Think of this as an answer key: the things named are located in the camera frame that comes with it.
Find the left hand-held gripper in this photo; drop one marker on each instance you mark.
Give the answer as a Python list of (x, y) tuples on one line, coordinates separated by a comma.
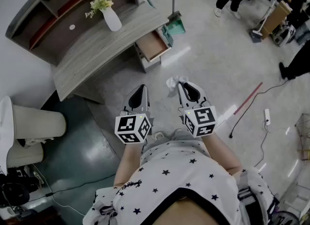
[(132, 127)]

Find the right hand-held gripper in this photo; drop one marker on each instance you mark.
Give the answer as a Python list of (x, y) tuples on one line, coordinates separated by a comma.
[(202, 120)]

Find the white tissue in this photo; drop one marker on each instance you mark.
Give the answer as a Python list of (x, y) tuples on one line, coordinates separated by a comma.
[(173, 85)]

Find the wooden drawer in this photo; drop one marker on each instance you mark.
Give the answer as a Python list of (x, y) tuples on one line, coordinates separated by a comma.
[(152, 46)]

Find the person's left forearm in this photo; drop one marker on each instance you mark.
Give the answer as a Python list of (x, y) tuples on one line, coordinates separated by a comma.
[(128, 163)]

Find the person's right forearm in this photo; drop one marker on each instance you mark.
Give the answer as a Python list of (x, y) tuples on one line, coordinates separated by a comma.
[(220, 151)]

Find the person's white shoe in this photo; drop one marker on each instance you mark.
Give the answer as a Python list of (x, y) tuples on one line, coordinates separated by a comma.
[(159, 135)]

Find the red stick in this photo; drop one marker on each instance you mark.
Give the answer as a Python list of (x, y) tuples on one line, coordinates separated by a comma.
[(249, 97)]

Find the grey wooden desk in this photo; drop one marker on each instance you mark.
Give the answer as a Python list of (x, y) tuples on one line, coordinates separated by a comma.
[(97, 52)]

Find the green dustpan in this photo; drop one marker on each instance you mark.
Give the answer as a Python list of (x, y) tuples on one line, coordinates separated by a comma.
[(175, 26)]

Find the white power strip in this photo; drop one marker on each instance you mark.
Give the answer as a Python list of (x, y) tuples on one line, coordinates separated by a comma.
[(267, 116)]

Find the grey broom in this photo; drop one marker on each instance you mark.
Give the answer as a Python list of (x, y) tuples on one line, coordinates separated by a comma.
[(175, 13)]

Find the person's star print shirt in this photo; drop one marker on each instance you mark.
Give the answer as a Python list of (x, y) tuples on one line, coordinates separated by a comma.
[(174, 178)]

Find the white ribbed vase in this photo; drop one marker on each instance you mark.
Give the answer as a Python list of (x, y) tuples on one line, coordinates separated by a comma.
[(112, 19)]

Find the cream round column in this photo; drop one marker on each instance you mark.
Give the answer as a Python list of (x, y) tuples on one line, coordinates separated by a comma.
[(38, 121), (26, 155)]

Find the white upright floor cleaner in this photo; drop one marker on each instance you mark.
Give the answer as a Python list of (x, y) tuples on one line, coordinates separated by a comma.
[(262, 20)]

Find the yellow green flower bouquet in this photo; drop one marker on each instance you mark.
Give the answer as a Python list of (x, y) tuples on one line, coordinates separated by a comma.
[(101, 2)]

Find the white wheeled machine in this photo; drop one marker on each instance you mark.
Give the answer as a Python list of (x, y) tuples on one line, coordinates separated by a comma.
[(284, 35)]

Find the grey desk shelf hutch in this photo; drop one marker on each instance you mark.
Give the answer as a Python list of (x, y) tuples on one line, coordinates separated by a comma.
[(60, 20)]

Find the brown cardboard box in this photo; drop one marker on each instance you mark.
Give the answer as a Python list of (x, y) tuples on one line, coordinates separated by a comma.
[(276, 18)]

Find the black equipment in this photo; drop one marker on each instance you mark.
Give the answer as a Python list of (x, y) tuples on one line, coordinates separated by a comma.
[(17, 190)]

